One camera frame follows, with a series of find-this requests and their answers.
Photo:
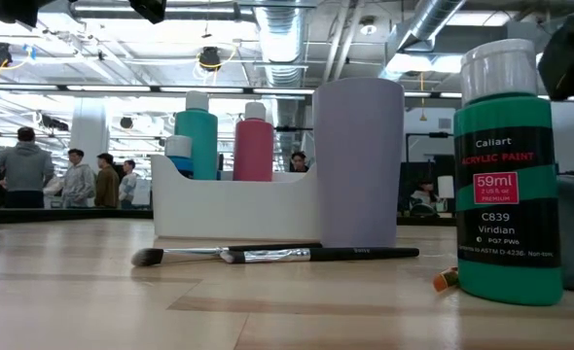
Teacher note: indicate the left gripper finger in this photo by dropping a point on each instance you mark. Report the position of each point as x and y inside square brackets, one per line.
[151, 10]

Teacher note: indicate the small blue paint bottle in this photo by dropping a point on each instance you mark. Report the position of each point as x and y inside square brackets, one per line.
[179, 146]

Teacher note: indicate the large turquoise paint bottle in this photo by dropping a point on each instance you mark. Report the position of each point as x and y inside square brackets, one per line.
[197, 141]

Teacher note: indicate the large red paint bottle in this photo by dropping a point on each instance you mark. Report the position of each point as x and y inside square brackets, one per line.
[253, 146]

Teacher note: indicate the white plastic caddy bin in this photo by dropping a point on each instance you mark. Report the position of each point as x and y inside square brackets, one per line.
[238, 211]

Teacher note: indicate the lavender plastic cup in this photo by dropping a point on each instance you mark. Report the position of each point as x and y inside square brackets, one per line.
[357, 165]

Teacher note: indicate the black fluffy-tipped paint brush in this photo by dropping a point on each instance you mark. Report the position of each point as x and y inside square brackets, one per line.
[147, 256]

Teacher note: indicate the black brush with orange end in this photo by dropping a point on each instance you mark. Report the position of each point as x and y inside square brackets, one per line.
[445, 280]

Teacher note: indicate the small viridian green paint bottle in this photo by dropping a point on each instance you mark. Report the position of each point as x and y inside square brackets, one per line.
[506, 194]

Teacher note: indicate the long ceiling light strip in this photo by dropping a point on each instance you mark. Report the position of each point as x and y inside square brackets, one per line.
[107, 88]

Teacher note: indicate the person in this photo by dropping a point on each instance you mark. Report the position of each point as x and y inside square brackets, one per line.
[423, 197]
[22, 165]
[129, 187]
[77, 182]
[299, 162]
[107, 182]

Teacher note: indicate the white lampshade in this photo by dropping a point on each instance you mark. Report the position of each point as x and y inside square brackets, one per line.
[446, 187]

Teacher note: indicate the wide ribbed silver duct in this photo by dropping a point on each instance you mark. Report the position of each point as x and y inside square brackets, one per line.
[282, 34]

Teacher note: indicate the slanted silver duct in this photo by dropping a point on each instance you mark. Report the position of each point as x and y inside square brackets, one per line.
[433, 19]

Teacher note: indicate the black metal table frame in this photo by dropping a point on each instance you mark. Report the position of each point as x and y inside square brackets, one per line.
[73, 215]

